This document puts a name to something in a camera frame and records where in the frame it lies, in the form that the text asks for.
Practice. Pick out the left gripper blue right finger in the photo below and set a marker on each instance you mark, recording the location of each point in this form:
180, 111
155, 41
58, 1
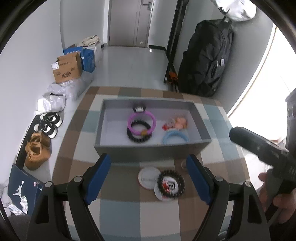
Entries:
214, 190

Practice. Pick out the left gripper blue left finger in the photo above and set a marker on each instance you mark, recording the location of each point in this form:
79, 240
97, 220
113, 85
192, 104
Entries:
81, 191

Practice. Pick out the pink pig figurine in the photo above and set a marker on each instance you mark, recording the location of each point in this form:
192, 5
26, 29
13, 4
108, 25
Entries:
180, 123

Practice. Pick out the small red pink charm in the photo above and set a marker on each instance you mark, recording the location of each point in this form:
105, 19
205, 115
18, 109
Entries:
170, 124

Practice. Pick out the person's right hand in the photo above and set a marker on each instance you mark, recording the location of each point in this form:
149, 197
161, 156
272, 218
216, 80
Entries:
285, 202

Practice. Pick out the printed white round disc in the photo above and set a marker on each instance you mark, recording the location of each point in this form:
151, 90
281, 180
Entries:
168, 189

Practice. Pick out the checkered plaid table cloth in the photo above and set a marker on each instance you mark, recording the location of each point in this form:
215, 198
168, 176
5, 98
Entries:
128, 206

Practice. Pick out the navy jordan shoe box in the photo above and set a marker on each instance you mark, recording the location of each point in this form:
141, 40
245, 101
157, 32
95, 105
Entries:
23, 190

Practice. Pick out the tan boots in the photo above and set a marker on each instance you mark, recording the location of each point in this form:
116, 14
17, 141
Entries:
38, 151

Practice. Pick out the black white sandals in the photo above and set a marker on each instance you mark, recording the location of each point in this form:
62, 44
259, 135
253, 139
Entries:
48, 124

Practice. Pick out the grey cardboard box tray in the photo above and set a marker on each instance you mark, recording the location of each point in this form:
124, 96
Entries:
128, 136

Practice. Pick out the white plastic bags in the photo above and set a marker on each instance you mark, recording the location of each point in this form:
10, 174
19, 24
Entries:
58, 95

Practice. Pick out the small black white clip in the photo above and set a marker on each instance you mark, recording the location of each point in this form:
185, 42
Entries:
139, 109

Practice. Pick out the black coat rack stand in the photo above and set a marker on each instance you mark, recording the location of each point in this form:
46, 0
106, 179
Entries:
171, 49

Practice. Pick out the brown cardboard box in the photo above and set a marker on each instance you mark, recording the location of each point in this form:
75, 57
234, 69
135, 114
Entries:
67, 67

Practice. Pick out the black hanging backpack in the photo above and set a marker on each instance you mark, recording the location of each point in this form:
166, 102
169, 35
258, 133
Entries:
207, 55

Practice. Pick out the blue cardboard box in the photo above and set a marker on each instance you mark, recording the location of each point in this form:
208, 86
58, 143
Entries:
86, 55

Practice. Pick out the beige cloth bag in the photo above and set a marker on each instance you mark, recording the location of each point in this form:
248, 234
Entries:
93, 43

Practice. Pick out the white hanging bag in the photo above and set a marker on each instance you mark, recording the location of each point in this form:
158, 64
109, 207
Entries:
236, 10

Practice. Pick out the grey door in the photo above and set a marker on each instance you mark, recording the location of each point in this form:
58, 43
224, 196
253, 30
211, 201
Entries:
129, 23

